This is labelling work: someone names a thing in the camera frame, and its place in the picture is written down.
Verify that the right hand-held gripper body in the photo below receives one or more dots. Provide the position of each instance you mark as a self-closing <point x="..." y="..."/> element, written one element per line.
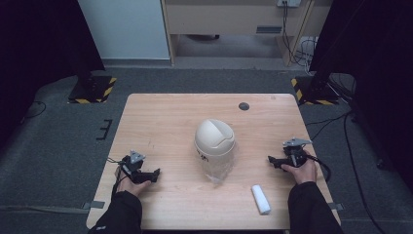
<point x="294" y="152"/>

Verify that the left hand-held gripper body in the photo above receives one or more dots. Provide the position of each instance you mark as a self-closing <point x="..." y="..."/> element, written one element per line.
<point x="131" y="169"/>

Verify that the white paper towel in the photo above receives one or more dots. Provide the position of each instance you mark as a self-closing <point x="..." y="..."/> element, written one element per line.
<point x="261" y="199"/>

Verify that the person's left hand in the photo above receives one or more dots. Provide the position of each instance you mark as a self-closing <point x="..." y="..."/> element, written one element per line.
<point x="131" y="187"/>

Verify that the person's right hand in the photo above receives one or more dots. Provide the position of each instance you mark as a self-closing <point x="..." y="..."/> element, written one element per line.
<point x="303" y="172"/>

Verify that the black stand base hazard stripes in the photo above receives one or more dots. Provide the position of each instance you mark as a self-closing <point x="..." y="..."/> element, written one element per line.
<point x="316" y="92"/>
<point x="92" y="91"/>

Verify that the grey desk label plate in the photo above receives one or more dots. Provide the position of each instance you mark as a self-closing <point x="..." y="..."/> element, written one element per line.
<point x="269" y="30"/>

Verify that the black curtain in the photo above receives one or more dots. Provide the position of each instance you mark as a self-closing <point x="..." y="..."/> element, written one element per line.
<point x="373" y="48"/>
<point x="39" y="48"/>

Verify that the light wooden desk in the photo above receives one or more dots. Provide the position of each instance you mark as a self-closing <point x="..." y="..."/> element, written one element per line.
<point x="224" y="19"/>

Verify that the grey power strip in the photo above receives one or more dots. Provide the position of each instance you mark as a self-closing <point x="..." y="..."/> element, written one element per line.
<point x="289" y="2"/>

